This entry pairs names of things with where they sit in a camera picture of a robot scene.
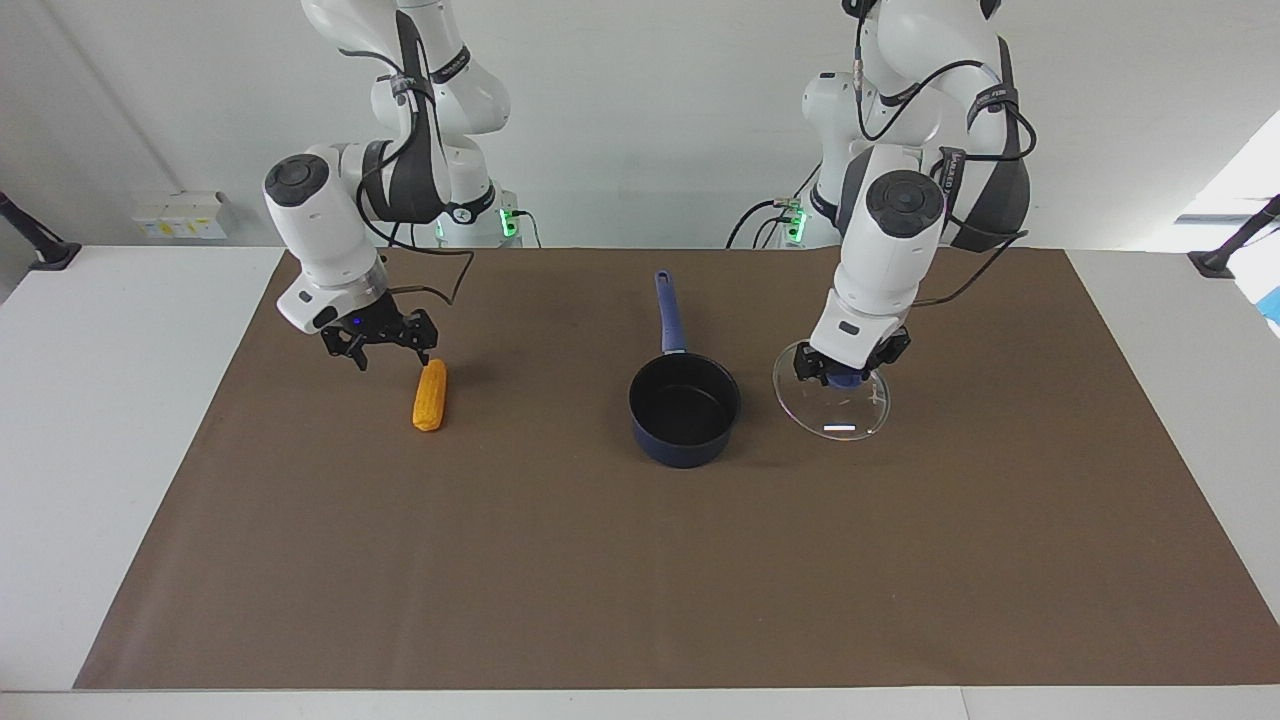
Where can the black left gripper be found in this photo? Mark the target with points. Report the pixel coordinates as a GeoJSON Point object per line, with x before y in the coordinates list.
{"type": "Point", "coordinates": [890, 350]}

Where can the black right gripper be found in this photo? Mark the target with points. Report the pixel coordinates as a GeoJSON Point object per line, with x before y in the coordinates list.
{"type": "Point", "coordinates": [385, 325]}

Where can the glass lid with blue knob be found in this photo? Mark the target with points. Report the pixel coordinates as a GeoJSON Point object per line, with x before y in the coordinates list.
{"type": "Point", "coordinates": [835, 410]}

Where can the yellow corn cob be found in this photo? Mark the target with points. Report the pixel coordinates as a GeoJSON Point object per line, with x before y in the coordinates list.
{"type": "Point", "coordinates": [430, 397]}

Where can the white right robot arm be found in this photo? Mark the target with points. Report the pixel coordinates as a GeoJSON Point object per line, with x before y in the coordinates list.
{"type": "Point", "coordinates": [320, 250]}

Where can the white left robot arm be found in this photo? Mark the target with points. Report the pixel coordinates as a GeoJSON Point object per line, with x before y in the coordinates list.
{"type": "Point", "coordinates": [890, 250]}

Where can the brown table mat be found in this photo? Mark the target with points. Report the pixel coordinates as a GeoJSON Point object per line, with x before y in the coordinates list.
{"type": "Point", "coordinates": [640, 580]}

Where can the black stand foot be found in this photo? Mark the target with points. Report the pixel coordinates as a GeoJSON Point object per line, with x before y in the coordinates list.
{"type": "Point", "coordinates": [45, 252]}
{"type": "Point", "coordinates": [1225, 258]}

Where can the white wall socket box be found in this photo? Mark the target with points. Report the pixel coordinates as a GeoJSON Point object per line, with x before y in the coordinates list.
{"type": "Point", "coordinates": [180, 215]}

